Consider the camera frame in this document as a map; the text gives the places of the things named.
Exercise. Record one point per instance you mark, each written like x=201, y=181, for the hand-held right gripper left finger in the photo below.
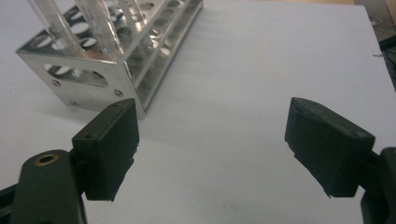
x=109, y=149

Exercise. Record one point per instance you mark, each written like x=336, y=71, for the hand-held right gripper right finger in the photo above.
x=330, y=149

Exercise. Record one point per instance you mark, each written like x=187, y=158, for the metal test tube rack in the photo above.
x=90, y=91

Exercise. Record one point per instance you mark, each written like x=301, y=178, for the red cap test tube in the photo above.
x=57, y=28

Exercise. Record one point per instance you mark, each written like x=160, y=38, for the white table cover sheet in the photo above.
x=249, y=77

